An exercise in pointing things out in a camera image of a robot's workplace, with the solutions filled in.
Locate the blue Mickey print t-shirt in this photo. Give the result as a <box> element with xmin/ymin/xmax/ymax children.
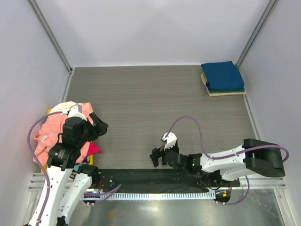
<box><xmin>201</xmin><ymin>61</ymin><xmax>245</xmax><ymax>92</ymax></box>

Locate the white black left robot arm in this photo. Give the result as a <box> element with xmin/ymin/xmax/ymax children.
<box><xmin>28</xmin><ymin>113</ymin><xmax>108</xmax><ymax>226</ymax></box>

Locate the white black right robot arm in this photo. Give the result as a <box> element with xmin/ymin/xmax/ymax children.
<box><xmin>150</xmin><ymin>138</ymin><xmax>285</xmax><ymax>187</ymax></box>

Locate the magenta t-shirt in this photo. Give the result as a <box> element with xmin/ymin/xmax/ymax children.
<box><xmin>82</xmin><ymin>142</ymin><xmax>102</xmax><ymax>162</ymax></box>

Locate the pink t-shirt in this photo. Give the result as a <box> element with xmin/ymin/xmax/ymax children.
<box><xmin>34</xmin><ymin>102</ymin><xmax>94</xmax><ymax>166</ymax></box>

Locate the cream white t-shirt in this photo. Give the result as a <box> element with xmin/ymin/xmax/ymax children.
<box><xmin>48</xmin><ymin>101</ymin><xmax>77</xmax><ymax>115</ymax></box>

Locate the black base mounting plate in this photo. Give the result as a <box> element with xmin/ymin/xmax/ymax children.
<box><xmin>89</xmin><ymin>168</ymin><xmax>240</xmax><ymax>194</ymax></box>

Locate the yellow plastic bin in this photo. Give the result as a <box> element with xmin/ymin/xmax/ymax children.
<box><xmin>44</xmin><ymin>108</ymin><xmax>93</xmax><ymax>171</ymax></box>

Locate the folded beige t-shirt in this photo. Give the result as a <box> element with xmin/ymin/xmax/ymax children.
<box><xmin>200</xmin><ymin>73</ymin><xmax>246</xmax><ymax>97</ymax></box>

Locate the folded green t-shirt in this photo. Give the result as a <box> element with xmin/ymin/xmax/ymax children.
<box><xmin>207</xmin><ymin>66</ymin><xmax>245</xmax><ymax>92</ymax></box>

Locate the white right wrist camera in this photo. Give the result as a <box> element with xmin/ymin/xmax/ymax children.
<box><xmin>161</xmin><ymin>132</ymin><xmax>177</xmax><ymax>149</ymax></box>

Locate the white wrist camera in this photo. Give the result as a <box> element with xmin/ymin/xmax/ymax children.
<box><xmin>62</xmin><ymin>104</ymin><xmax>87</xmax><ymax>121</ymax></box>
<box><xmin>161</xmin><ymin>132</ymin><xmax>177</xmax><ymax>149</ymax></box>

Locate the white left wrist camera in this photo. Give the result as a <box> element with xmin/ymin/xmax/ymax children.
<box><xmin>62</xmin><ymin>104</ymin><xmax>87</xmax><ymax>121</ymax></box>

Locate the white slotted cable duct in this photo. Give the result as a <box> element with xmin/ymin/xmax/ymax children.
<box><xmin>82</xmin><ymin>191</ymin><xmax>216</xmax><ymax>202</ymax></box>

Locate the aluminium extrusion rail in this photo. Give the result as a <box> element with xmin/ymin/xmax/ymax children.
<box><xmin>28</xmin><ymin>173</ymin><xmax>286</xmax><ymax>192</ymax></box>

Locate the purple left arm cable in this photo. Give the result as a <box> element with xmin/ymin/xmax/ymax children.
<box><xmin>27</xmin><ymin>110</ymin><xmax>122</xmax><ymax>226</ymax></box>

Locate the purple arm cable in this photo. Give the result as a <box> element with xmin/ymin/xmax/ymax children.
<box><xmin>27</xmin><ymin>110</ymin><xmax>122</xmax><ymax>226</ymax></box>
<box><xmin>164</xmin><ymin>115</ymin><xmax>290</xmax><ymax>207</ymax></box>

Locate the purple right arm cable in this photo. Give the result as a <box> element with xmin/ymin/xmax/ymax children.
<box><xmin>164</xmin><ymin>115</ymin><xmax>290</xmax><ymax>207</ymax></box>

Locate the left aluminium frame post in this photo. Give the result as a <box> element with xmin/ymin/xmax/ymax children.
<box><xmin>27</xmin><ymin>0</ymin><xmax>72</xmax><ymax>74</ymax></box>

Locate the aluminium frame post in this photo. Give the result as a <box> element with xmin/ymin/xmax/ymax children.
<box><xmin>236</xmin><ymin>0</ymin><xmax>279</xmax><ymax>68</ymax></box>
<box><xmin>27</xmin><ymin>0</ymin><xmax>72</xmax><ymax>74</ymax></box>

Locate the right aluminium frame post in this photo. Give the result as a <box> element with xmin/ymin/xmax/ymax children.
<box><xmin>236</xmin><ymin>0</ymin><xmax>279</xmax><ymax>68</ymax></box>

